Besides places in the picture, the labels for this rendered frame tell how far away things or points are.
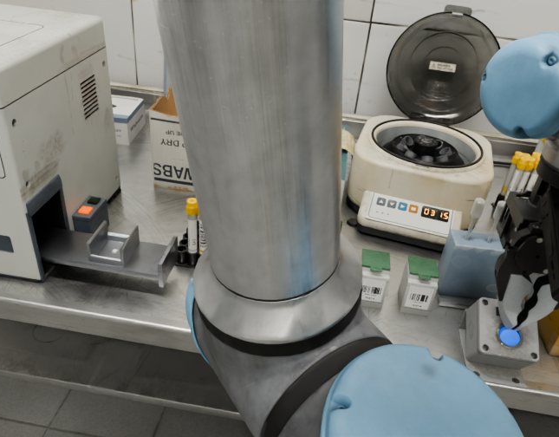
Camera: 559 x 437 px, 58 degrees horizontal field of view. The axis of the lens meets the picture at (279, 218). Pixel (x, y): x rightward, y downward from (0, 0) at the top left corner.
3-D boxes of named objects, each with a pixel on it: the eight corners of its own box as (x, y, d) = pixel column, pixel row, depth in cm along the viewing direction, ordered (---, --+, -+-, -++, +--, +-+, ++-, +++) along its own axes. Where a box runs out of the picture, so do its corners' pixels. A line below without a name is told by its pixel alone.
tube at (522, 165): (505, 211, 96) (526, 161, 89) (497, 207, 97) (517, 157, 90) (510, 209, 97) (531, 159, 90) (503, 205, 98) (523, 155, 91)
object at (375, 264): (353, 304, 72) (361, 268, 68) (354, 283, 76) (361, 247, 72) (381, 309, 72) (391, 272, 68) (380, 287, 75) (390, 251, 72)
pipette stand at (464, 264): (438, 306, 73) (457, 251, 67) (431, 275, 79) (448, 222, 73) (508, 316, 73) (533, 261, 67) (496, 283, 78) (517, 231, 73)
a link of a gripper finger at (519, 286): (502, 303, 65) (527, 244, 60) (512, 336, 60) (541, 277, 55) (477, 298, 65) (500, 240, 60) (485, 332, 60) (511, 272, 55)
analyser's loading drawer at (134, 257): (20, 264, 70) (12, 233, 67) (45, 236, 76) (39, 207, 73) (163, 287, 69) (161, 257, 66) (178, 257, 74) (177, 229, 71)
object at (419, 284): (399, 312, 71) (410, 276, 68) (397, 290, 75) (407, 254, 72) (427, 316, 71) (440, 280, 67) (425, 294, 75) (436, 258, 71)
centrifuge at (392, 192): (333, 228, 87) (344, 165, 81) (361, 157, 111) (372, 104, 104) (476, 263, 82) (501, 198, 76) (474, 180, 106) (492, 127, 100)
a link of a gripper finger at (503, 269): (524, 296, 59) (553, 235, 54) (529, 307, 57) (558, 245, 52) (483, 290, 59) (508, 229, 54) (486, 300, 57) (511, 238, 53)
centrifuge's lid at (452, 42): (400, -3, 94) (403, -4, 101) (373, 127, 105) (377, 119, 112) (522, 15, 90) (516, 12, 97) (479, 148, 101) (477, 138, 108)
